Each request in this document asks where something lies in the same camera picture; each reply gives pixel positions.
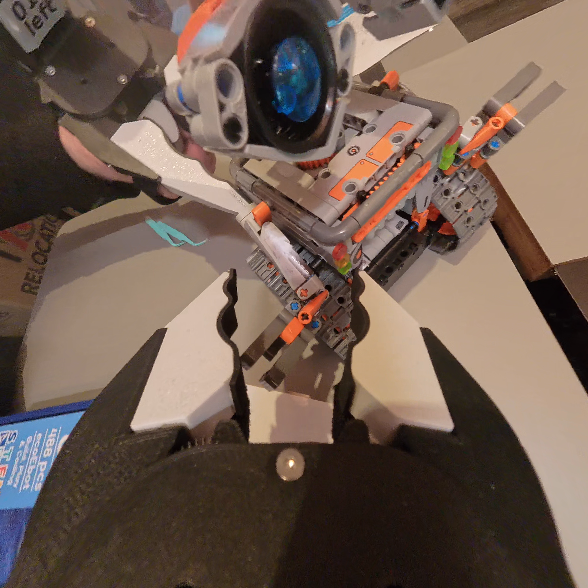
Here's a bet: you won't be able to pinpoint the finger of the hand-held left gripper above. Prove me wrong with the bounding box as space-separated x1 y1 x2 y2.
110 119 252 217

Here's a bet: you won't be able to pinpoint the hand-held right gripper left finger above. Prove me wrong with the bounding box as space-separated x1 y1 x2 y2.
130 270 252 436

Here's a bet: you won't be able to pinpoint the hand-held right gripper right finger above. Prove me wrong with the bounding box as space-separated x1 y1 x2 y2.
333 271 455 445

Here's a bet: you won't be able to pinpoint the black orange tracked toy robot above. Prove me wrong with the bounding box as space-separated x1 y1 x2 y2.
164 0 567 392

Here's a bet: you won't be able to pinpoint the person's left forearm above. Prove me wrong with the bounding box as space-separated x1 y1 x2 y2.
0 41 120 230

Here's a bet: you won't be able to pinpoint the person's left hand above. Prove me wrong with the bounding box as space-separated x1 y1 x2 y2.
59 126 217 205

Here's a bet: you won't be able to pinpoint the teal plastic tweezers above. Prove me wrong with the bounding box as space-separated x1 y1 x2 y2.
145 217 209 249

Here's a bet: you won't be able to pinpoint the cardboard moving box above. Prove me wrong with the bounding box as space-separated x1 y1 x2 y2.
0 215 62 338

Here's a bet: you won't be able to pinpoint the blue robot kit box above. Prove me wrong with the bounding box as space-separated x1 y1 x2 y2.
0 400 95 588

